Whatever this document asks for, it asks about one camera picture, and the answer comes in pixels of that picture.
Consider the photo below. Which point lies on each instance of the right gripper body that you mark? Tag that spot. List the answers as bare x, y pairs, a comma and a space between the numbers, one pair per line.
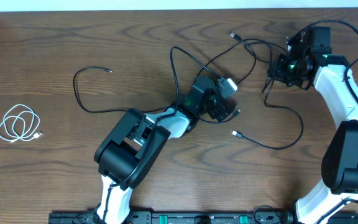
279, 70

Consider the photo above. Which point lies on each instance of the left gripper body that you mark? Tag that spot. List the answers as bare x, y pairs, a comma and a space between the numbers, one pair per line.
221, 110

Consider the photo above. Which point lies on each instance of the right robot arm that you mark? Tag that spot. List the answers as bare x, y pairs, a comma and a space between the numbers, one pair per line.
310, 62

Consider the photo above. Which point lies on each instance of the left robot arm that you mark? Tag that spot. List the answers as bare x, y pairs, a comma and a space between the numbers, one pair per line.
128, 152

